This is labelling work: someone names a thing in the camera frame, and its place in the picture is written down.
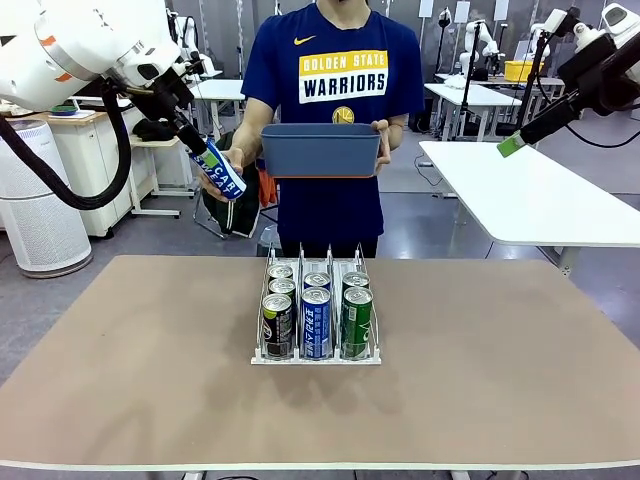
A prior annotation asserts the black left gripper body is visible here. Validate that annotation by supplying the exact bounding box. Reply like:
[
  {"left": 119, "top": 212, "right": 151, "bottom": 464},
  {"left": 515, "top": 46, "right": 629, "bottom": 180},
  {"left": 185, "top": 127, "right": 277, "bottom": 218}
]
[{"left": 142, "top": 67, "right": 196, "bottom": 126}]

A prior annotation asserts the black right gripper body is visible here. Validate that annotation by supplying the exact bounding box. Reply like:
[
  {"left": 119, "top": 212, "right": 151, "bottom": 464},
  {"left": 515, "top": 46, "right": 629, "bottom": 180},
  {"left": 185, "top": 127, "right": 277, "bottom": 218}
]
[{"left": 557, "top": 37, "right": 624, "bottom": 119}]

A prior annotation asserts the blue-grey plastic bin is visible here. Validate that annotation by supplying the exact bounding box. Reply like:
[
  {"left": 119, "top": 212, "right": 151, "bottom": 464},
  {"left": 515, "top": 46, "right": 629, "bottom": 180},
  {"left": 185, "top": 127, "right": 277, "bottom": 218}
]
[{"left": 260, "top": 123, "right": 383, "bottom": 180}]

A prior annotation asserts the black pepsi zero can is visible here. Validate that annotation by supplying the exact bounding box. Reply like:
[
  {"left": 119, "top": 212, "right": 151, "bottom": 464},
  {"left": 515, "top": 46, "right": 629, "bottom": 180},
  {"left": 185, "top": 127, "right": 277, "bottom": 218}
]
[
  {"left": 267, "top": 277, "right": 297, "bottom": 301},
  {"left": 261, "top": 293, "right": 295, "bottom": 360}
]

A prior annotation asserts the person's right forearm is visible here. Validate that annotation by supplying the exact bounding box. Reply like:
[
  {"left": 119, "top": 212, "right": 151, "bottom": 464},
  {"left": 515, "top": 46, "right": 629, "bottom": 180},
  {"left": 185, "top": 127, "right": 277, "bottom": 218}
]
[{"left": 228, "top": 97, "right": 282, "bottom": 154}]

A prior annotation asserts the person's left forearm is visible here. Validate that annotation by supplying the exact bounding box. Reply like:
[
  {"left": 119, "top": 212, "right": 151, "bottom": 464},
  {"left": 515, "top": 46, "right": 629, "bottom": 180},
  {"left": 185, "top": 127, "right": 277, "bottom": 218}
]
[{"left": 387, "top": 112, "right": 409, "bottom": 151}]

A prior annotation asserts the white can dispenser rack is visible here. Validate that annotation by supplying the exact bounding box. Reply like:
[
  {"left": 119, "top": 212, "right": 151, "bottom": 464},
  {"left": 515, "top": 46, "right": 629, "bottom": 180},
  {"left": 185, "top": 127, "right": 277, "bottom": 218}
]
[{"left": 249, "top": 242, "right": 384, "bottom": 366}]

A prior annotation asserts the person's right hand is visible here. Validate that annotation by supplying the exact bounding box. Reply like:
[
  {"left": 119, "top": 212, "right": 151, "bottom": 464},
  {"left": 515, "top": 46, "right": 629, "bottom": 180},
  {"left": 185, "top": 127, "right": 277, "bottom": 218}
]
[{"left": 221, "top": 146, "right": 246, "bottom": 176}]

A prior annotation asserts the person's left hand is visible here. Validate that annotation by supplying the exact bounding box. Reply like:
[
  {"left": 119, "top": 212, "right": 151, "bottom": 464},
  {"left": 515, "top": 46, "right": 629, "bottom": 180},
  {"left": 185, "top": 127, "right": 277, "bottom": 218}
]
[{"left": 370, "top": 119, "right": 396, "bottom": 176}]

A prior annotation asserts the small wooden white-legged table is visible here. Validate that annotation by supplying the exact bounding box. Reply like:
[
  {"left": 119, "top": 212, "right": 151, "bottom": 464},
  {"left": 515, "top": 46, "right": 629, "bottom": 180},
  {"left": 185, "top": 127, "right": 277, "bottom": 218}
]
[{"left": 128, "top": 134, "right": 197, "bottom": 220}]

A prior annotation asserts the black cloth item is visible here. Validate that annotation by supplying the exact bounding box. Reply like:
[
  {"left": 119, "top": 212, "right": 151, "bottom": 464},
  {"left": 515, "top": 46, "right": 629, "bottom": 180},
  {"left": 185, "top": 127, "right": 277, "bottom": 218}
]
[{"left": 132, "top": 118, "right": 176, "bottom": 143}]

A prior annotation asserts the white background desk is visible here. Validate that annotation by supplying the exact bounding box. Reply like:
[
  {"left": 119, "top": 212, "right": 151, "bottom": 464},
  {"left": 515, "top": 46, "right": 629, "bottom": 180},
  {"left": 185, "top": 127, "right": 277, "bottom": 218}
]
[
  {"left": 424, "top": 82, "right": 524, "bottom": 142},
  {"left": 192, "top": 78, "right": 247, "bottom": 146}
]

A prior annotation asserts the yellow plastic crate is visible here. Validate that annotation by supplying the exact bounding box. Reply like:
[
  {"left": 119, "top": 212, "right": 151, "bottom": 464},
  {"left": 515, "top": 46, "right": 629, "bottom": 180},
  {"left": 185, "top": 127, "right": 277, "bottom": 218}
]
[{"left": 503, "top": 59, "right": 545, "bottom": 82}]

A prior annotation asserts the dark green striped jacket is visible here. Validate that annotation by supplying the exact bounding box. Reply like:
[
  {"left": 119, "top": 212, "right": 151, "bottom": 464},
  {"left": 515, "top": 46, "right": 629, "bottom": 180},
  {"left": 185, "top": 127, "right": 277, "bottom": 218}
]
[{"left": 200, "top": 130, "right": 261, "bottom": 240}]

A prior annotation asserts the orange cloth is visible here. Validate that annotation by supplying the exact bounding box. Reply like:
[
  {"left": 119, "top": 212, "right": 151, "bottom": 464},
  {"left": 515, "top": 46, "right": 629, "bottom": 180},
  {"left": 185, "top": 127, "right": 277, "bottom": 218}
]
[{"left": 258, "top": 169, "right": 281, "bottom": 207}]

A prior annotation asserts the white cabinet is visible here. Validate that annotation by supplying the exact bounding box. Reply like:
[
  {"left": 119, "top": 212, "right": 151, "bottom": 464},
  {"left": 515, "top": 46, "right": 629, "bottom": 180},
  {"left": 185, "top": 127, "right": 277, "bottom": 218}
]
[{"left": 47, "top": 109, "right": 134, "bottom": 239}]

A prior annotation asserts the person in blue jersey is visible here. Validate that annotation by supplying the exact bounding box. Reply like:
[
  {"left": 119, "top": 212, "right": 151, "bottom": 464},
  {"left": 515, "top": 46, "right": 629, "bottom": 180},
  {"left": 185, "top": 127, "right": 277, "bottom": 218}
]
[{"left": 239, "top": 0, "right": 426, "bottom": 259}]

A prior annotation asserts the white round air purifier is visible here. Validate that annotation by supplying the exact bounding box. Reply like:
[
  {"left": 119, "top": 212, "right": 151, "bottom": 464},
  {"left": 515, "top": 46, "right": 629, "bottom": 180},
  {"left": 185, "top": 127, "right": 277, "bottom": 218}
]
[{"left": 0, "top": 117, "right": 95, "bottom": 280}]

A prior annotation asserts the green soda can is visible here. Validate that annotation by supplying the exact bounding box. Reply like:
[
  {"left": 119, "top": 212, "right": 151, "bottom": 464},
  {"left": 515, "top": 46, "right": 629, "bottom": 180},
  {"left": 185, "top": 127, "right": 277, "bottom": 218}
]
[
  {"left": 341, "top": 286, "right": 375, "bottom": 361},
  {"left": 341, "top": 270, "right": 372, "bottom": 291}
]

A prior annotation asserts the black left arm hose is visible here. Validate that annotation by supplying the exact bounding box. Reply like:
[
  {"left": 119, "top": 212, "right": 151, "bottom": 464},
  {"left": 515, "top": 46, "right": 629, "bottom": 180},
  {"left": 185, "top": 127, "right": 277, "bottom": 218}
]
[{"left": 0, "top": 74, "right": 134, "bottom": 211}]

